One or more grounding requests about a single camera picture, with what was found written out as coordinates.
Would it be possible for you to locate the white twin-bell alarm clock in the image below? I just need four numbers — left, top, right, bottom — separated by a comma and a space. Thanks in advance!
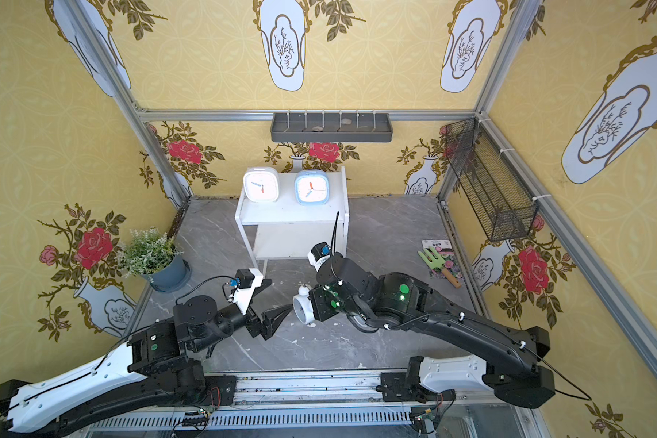
293, 285, 315, 326

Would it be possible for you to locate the blue square alarm clock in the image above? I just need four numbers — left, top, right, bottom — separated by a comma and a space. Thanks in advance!
294, 170, 330, 205

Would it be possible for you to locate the white square alarm clock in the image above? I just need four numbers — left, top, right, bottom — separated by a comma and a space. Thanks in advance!
243, 167, 279, 203

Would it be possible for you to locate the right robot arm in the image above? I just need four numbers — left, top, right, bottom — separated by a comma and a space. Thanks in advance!
305, 253, 556, 409

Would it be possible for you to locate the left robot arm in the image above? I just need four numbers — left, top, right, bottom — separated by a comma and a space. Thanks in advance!
0, 295, 293, 437

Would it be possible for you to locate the white two-tier metal shelf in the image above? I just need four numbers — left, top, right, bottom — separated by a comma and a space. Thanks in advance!
235, 167, 350, 271

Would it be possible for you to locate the green garden fork tool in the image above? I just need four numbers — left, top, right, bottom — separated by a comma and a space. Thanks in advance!
417, 247, 462, 288

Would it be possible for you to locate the pink seed packet card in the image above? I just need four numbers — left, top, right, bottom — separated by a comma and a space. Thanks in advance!
420, 239, 463, 280

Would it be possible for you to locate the potted plant in grey pot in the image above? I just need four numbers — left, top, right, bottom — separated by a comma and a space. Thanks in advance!
116, 227, 191, 293

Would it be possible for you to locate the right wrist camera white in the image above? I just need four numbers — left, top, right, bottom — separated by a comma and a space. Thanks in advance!
308, 242, 331, 271

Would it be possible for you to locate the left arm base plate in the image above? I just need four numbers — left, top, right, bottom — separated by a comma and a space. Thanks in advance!
200, 375, 237, 408

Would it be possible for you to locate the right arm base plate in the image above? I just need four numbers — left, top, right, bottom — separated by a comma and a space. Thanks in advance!
375, 372, 456, 403

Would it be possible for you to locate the grey wall tray with hooks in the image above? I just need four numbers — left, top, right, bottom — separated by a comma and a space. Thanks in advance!
270, 111, 393, 143

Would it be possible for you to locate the black wire mesh basket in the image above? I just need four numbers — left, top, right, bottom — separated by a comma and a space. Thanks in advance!
443, 119, 538, 242

